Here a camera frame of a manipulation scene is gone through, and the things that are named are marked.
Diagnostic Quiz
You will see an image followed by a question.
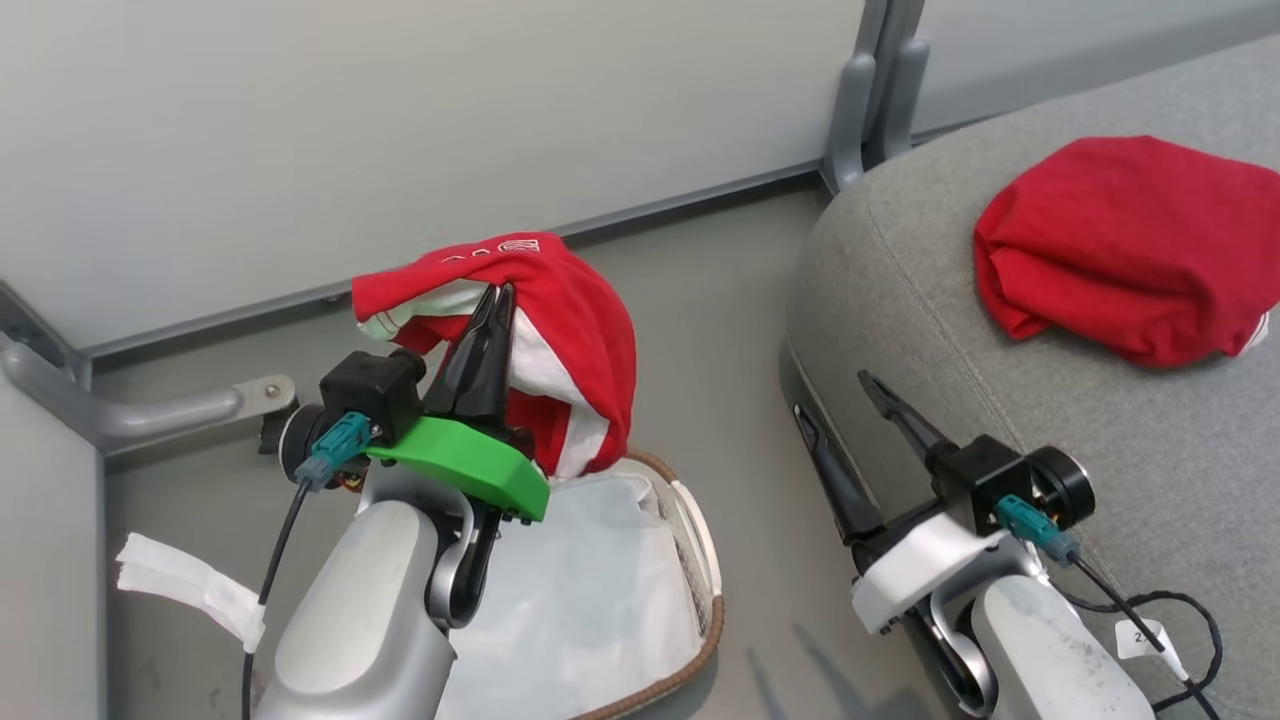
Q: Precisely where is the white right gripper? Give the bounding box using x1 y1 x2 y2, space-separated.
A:
794 369 1003 637

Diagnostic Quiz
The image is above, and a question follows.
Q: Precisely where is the teal camera connector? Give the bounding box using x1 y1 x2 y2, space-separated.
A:
996 494 1082 567
294 411 374 492

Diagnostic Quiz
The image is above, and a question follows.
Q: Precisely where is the grey partition corner post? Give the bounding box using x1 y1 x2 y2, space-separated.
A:
0 283 93 393

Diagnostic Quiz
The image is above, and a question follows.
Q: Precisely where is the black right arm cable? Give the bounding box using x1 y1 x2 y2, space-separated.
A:
1058 555 1227 720

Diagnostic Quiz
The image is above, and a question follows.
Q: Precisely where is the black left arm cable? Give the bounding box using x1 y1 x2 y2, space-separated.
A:
240 482 313 720

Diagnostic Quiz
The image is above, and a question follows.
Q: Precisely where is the red jersey with white trim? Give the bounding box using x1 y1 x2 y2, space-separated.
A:
351 232 639 480

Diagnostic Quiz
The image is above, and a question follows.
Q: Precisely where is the teal left camera connector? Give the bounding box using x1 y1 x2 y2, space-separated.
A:
294 411 374 492

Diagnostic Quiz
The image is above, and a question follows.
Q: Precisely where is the grey partition post with foot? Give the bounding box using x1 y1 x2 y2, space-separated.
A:
863 0 933 169
819 0 891 196

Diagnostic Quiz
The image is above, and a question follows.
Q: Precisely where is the plain red t-shirt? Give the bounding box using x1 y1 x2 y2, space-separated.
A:
972 135 1280 369

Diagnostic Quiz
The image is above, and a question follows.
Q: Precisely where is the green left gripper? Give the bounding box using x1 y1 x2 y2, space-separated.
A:
365 282 552 524

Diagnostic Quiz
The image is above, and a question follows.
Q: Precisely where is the teal right camera connector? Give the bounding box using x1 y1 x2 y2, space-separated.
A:
996 494 1082 567

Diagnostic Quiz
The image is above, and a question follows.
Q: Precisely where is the white tape flag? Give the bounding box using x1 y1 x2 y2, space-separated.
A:
114 532 268 654

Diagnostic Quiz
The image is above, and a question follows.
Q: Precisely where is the grey partition foot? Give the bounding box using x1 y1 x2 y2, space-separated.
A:
0 334 298 457

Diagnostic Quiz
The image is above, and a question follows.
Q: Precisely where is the white basket liner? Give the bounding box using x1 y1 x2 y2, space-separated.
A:
435 468 723 720

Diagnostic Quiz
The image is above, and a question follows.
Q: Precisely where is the grey fabric sofa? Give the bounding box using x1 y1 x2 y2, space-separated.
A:
780 35 1280 720

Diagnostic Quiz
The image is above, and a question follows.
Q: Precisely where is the white cable label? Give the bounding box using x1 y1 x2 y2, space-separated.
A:
1114 617 1188 683

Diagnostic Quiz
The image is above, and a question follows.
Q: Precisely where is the grey partition bottom rail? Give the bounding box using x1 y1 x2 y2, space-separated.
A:
78 158 833 363

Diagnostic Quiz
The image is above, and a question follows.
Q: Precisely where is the black caster wheel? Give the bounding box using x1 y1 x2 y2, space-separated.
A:
257 400 301 457

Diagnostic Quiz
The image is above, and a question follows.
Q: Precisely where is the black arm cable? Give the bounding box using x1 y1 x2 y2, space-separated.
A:
240 482 313 720
1058 555 1227 720

